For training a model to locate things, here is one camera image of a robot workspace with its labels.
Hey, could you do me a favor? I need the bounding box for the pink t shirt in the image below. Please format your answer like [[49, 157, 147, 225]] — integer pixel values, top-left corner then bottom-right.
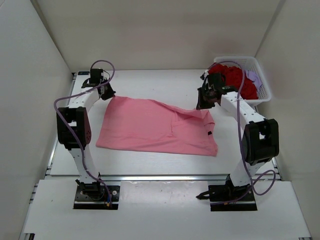
[[95, 96, 218, 157]]

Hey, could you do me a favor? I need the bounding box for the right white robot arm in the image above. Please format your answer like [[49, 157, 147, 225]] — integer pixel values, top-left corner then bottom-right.
[[196, 71, 279, 200]]

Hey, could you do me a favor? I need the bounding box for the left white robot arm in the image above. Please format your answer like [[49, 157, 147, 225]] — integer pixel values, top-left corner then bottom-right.
[[54, 68, 115, 200]]

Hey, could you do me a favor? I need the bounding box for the blue table label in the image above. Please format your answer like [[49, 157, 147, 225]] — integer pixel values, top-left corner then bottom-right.
[[77, 71, 90, 76]]

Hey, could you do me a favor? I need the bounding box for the red t shirt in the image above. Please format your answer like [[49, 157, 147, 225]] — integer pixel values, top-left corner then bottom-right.
[[208, 64, 258, 100]]

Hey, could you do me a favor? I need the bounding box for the lavender t shirt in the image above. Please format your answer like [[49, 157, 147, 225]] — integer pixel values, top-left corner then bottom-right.
[[245, 70, 263, 91]]

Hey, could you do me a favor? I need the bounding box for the white plastic basket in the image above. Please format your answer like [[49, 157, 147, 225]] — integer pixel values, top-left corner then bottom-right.
[[214, 56, 272, 108]]

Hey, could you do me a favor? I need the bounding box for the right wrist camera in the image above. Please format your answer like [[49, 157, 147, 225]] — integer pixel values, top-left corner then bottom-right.
[[200, 70, 209, 81]]

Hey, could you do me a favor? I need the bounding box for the aluminium rail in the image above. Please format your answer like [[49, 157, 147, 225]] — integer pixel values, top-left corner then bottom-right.
[[101, 174, 227, 182]]

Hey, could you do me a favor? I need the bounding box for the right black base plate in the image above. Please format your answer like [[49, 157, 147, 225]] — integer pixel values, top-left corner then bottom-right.
[[196, 179, 258, 212]]

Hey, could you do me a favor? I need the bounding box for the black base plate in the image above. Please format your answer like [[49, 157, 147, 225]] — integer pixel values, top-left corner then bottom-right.
[[73, 185, 121, 210], [196, 179, 258, 212]]

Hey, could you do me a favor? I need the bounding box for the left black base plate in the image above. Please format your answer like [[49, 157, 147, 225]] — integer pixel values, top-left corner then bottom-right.
[[73, 185, 121, 210]]

